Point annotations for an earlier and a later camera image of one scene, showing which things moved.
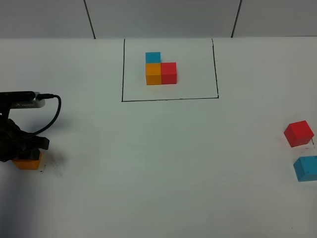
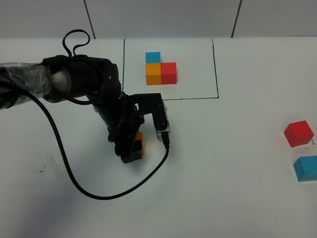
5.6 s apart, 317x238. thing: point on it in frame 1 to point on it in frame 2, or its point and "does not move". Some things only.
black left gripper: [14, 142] to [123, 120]
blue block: [305, 168] does not move
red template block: [169, 73] does not move
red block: [298, 133] does not move
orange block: [27, 164] to [139, 137]
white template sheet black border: [196, 77] does not move
